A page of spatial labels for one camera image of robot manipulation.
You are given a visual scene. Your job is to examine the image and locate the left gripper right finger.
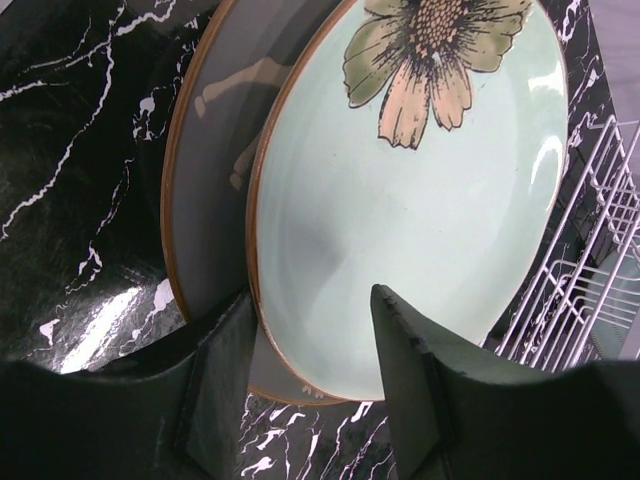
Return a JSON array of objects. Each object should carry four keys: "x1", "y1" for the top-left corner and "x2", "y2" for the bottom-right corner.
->
[{"x1": 370, "y1": 285, "x2": 639, "y2": 479}]

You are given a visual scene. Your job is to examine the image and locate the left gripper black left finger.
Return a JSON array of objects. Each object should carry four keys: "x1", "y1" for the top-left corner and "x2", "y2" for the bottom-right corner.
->
[{"x1": 1, "y1": 292, "x2": 257, "y2": 479}]

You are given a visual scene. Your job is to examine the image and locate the green plate with flower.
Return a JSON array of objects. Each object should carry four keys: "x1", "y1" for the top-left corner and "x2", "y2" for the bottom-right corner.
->
[{"x1": 246, "y1": 1, "x2": 567, "y2": 401}]

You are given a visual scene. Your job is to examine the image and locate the grey reindeer snowflake plate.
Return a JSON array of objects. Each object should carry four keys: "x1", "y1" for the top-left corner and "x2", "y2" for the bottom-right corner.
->
[{"x1": 159, "y1": 0, "x2": 361, "y2": 406}]

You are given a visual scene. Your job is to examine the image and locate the white wire dish rack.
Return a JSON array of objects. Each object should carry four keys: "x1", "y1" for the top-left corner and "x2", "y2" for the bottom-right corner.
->
[{"x1": 492, "y1": 115, "x2": 639, "y2": 372}]

